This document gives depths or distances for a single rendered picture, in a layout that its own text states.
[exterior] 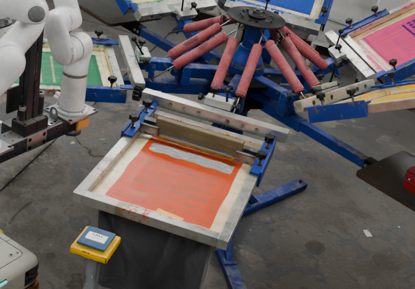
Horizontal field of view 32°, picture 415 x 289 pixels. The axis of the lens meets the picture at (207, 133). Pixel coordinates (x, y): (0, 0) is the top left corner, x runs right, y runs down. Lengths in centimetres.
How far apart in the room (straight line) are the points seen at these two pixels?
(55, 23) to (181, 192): 78
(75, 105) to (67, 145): 206
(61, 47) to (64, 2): 17
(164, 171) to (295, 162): 237
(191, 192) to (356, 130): 321
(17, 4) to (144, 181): 91
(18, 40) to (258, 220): 245
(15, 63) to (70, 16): 41
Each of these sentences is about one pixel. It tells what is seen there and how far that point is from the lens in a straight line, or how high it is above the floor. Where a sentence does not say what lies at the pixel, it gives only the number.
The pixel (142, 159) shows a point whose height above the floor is 96.
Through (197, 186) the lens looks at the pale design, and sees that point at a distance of 285.
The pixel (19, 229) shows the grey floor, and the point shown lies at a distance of 410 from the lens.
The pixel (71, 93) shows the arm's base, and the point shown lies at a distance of 279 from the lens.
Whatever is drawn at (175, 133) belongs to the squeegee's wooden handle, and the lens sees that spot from 306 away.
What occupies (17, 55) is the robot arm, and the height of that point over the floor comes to 152.
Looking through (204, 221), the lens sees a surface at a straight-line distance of 266.
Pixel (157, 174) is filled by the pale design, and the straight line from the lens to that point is 288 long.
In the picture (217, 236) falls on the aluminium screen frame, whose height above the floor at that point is 99.
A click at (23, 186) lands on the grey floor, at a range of 444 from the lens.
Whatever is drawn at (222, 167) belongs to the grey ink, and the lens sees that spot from 300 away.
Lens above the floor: 248
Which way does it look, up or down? 28 degrees down
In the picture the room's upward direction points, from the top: 11 degrees clockwise
